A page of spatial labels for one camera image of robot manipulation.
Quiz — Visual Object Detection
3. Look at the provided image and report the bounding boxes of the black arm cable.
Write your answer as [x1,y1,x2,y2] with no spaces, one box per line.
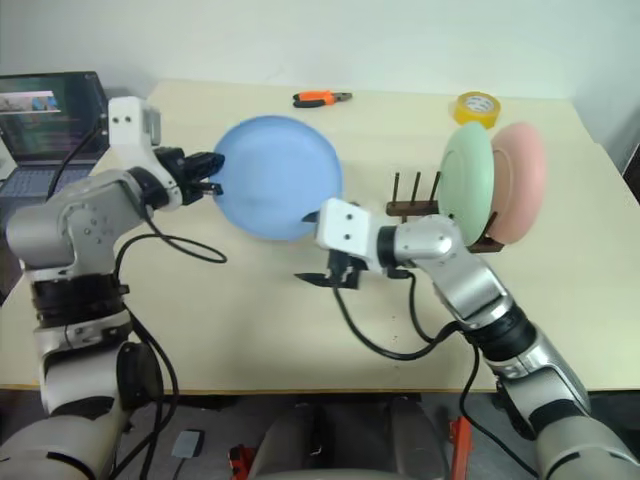
[459,338,544,474]
[111,202,229,480]

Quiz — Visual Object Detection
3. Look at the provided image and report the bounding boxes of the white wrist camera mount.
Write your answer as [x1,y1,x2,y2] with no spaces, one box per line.
[106,95,182,202]
[314,197,386,274]

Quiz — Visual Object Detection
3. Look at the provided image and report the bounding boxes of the grey rounded shape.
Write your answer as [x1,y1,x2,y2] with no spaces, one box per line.
[388,393,452,477]
[248,398,322,477]

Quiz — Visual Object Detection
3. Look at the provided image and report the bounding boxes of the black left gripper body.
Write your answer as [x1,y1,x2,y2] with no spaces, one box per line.
[154,146,200,207]

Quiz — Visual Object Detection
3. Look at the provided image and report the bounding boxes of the red orange floor object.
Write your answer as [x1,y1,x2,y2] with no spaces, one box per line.
[449,415,473,480]
[228,443,252,480]

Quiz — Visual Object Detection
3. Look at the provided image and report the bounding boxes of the yellow tape roll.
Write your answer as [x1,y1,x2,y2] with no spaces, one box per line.
[453,90,502,128]

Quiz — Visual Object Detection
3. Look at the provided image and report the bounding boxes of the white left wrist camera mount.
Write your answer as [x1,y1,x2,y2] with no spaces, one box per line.
[106,95,182,202]

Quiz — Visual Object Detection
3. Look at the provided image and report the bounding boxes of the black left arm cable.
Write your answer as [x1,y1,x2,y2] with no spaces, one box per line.
[111,202,229,480]

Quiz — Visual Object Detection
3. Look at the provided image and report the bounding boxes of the blue plate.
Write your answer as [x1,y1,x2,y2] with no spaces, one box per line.
[212,114,346,244]

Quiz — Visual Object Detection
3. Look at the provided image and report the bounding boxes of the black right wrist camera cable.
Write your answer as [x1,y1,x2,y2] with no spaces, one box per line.
[330,269,479,362]

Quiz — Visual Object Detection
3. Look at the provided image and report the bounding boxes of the black left wrist camera cable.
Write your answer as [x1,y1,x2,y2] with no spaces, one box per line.
[48,115,111,197]

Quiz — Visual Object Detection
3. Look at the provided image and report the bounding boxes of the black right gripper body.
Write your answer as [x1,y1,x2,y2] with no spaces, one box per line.
[324,248,365,292]

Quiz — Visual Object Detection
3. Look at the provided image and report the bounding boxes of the pink red plate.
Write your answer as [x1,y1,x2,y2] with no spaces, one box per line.
[481,121,548,247]

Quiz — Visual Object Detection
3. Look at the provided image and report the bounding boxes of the grey floor pad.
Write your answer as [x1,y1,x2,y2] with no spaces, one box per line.
[171,429,206,459]

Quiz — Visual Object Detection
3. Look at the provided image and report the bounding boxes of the orange black pliers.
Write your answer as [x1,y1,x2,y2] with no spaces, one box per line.
[291,89,354,110]

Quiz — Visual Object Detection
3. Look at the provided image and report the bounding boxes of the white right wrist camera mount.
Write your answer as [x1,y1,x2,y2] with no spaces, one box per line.
[314,197,386,274]

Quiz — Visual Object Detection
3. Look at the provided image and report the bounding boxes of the green plate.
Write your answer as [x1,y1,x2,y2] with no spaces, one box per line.
[443,122,497,248]

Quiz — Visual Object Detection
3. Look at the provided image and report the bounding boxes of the black object beside table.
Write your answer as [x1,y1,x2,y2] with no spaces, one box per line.
[616,143,640,179]

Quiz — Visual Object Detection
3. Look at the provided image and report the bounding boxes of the brown wooden dish rack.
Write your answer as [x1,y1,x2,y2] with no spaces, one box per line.
[385,170,504,254]

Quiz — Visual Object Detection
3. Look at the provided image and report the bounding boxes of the open laptop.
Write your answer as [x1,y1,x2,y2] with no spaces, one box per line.
[0,70,112,202]

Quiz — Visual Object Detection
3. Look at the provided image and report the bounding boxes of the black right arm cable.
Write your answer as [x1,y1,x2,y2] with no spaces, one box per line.
[459,338,544,474]

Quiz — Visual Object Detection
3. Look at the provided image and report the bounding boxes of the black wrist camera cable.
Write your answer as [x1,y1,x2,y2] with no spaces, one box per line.
[330,269,479,362]
[48,115,111,197]

